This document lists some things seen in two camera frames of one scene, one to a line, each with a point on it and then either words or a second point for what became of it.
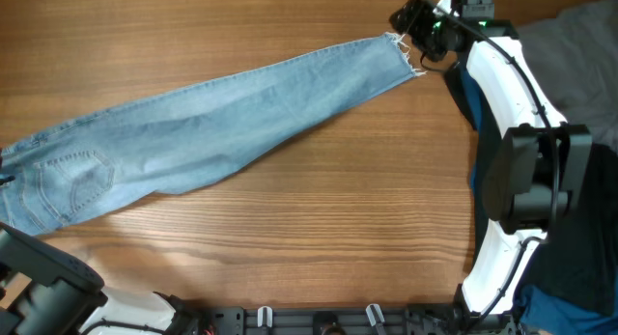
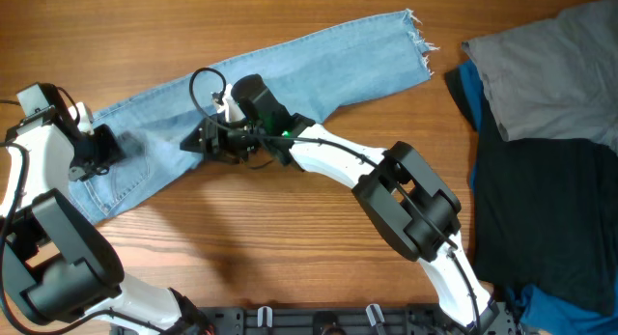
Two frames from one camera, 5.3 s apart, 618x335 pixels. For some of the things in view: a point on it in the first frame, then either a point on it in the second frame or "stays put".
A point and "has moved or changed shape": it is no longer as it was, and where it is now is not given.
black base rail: [364, 320] stays put
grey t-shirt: [575, 51] stays put
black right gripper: [414, 17] to [216, 143]
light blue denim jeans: [182, 141] has moved or changed shape
